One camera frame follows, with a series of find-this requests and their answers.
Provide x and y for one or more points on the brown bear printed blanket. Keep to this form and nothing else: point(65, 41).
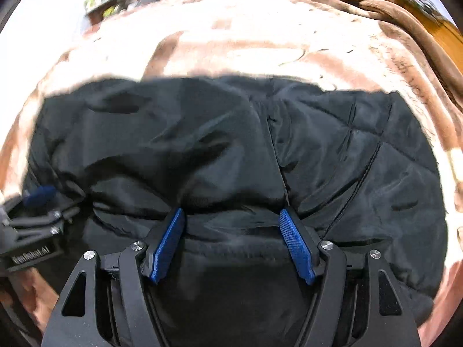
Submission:
point(253, 36)

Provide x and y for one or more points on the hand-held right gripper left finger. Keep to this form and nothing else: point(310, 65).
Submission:
point(168, 245)

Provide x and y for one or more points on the black puffer jacket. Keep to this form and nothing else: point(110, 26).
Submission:
point(224, 144)

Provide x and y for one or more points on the wooden bed frame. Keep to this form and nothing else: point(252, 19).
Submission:
point(443, 32)

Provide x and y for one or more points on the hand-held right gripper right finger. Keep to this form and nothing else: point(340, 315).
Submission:
point(296, 245)

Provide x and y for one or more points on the black power strip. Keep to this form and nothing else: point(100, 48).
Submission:
point(427, 5)

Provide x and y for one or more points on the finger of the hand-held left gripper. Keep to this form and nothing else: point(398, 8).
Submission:
point(43, 220)
point(39, 194)

